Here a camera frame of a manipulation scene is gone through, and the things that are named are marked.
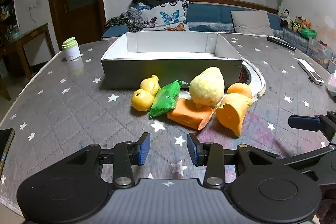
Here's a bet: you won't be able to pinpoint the clear plastic storage box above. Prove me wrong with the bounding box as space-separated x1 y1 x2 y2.
306 37 336 73

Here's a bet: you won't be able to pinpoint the orange packet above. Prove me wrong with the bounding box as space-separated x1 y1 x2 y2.
166 98 215 131

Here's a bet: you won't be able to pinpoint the white jar with green lid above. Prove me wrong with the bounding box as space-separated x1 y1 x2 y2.
62 37 81 61

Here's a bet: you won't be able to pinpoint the butterfly print pillow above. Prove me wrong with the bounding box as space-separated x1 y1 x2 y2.
130 0 190 32

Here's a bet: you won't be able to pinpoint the orange rubber duck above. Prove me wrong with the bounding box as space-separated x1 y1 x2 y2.
215 82 253 138

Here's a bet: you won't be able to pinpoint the round built-in hob ring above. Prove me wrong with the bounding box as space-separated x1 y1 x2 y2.
237 57 266 103

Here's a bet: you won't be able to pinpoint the yellow plush chick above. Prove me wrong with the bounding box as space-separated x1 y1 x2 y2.
189 66 225 109

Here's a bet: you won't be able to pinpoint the panda plush toy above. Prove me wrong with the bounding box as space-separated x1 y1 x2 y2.
279 8 291 28

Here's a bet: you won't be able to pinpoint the black remote control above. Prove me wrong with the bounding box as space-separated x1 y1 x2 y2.
267 36 297 51

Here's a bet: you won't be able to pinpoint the blue patterned storage box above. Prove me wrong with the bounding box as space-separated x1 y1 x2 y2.
282 27 309 53

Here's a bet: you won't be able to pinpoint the wooden side table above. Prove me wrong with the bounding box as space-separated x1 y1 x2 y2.
0 23 56 101

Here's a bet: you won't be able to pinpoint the white remote control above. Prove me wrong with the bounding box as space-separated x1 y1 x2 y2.
297 58 325 86

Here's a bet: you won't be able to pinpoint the plaid cloth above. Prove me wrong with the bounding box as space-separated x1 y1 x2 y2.
105 9 144 32

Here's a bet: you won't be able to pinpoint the pink plastic bag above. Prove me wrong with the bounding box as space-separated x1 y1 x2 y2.
325 73 336 97

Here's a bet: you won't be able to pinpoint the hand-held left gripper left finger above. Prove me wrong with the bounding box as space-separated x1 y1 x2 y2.
65 132 152 187

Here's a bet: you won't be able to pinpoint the grey pillow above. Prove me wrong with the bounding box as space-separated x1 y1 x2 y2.
231 10 275 37

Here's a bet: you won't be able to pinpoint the blue sofa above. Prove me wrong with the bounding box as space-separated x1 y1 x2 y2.
101 0 290 41

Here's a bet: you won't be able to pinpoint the yellow green stuffed toy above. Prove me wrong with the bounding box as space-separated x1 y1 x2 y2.
290 16 303 32

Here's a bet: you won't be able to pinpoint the green plastic packet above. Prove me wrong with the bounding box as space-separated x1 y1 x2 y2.
148 80 183 119

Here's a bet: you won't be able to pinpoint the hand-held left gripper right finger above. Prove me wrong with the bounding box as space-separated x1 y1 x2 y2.
187 132 280 187

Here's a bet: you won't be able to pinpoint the white cardboard box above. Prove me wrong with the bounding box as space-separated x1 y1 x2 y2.
101 31 243 90

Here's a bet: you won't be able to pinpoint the yellow rubber duck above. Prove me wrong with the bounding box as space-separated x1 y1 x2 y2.
131 74 161 112

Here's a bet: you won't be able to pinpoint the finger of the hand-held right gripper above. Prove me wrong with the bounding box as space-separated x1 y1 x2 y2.
288 111 336 141
279 143 336 186

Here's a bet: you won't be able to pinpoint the bottles on side table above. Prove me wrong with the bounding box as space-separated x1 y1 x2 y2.
6 24 22 40

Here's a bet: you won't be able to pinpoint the black smartphone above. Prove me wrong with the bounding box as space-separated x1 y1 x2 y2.
0 128 16 175

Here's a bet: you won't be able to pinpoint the green bowl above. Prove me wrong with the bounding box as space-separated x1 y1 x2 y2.
300 28 318 39

